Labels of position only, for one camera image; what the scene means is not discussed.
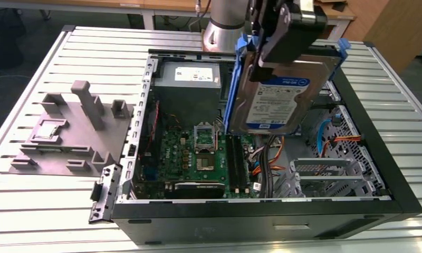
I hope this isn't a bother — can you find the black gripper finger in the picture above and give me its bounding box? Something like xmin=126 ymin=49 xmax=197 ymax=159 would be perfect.
xmin=249 ymin=48 xmax=286 ymax=83

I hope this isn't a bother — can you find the hard disk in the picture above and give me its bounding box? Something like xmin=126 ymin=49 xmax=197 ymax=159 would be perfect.
xmin=223 ymin=34 xmax=352 ymax=137

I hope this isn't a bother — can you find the grey metal disk bay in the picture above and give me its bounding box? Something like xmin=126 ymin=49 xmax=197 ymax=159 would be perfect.
xmin=277 ymin=157 xmax=390 ymax=199

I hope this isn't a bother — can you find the white framed wooden desk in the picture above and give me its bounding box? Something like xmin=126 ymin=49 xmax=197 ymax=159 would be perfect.
xmin=52 ymin=0 xmax=358 ymax=40

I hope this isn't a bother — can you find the grey power supply unit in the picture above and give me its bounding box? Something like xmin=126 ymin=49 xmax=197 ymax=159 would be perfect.
xmin=151 ymin=61 xmax=222 ymax=127

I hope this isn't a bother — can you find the metal socket cover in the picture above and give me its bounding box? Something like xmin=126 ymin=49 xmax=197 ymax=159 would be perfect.
xmin=193 ymin=122 xmax=219 ymax=154

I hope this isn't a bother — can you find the brown wooden cabinet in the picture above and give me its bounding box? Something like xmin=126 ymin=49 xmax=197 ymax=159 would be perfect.
xmin=345 ymin=0 xmax=422 ymax=74

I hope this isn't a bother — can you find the black RAM slot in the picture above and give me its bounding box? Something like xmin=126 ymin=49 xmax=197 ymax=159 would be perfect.
xmin=226 ymin=134 xmax=241 ymax=193
xmin=234 ymin=134 xmax=251 ymax=193

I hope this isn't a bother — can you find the CPU socket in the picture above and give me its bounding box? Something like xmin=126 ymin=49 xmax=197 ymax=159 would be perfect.
xmin=195 ymin=153 xmax=219 ymax=172

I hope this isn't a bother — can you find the green motherboard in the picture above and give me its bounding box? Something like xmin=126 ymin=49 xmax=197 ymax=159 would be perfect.
xmin=132 ymin=125 xmax=261 ymax=200

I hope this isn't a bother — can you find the black graphics card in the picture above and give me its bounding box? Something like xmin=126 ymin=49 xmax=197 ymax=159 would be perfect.
xmin=164 ymin=181 xmax=227 ymax=200

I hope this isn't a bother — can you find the black open PC case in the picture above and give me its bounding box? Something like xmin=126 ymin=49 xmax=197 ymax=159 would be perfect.
xmin=111 ymin=47 xmax=422 ymax=245

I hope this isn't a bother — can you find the grey parts rack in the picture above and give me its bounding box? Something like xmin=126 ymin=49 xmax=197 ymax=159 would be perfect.
xmin=9 ymin=80 xmax=136 ymax=176

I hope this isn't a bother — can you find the silver CPU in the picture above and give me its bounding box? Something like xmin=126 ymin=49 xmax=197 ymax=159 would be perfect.
xmin=33 ymin=123 xmax=62 ymax=140

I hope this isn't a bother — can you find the green RAM stick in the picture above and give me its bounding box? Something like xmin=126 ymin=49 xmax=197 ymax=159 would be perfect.
xmin=37 ymin=147 xmax=74 ymax=154

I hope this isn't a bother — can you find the black office chair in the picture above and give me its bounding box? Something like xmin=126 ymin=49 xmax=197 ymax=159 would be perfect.
xmin=0 ymin=7 xmax=25 ymax=70

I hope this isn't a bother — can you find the orange power wire bundle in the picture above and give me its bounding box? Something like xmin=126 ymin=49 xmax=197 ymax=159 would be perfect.
xmin=247 ymin=134 xmax=286 ymax=180

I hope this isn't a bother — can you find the blue data wire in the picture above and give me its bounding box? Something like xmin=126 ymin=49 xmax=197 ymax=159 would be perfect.
xmin=315 ymin=112 xmax=342 ymax=158

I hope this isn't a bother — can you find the orange disk power wire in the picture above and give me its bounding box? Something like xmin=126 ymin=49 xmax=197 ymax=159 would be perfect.
xmin=319 ymin=134 xmax=364 ymax=159

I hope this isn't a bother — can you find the red black twisted wire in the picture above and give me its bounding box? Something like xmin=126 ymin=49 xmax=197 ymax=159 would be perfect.
xmin=143 ymin=101 xmax=162 ymax=157

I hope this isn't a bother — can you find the thick black cable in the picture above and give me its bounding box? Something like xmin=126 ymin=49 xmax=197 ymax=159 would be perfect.
xmin=259 ymin=104 xmax=340 ymax=199

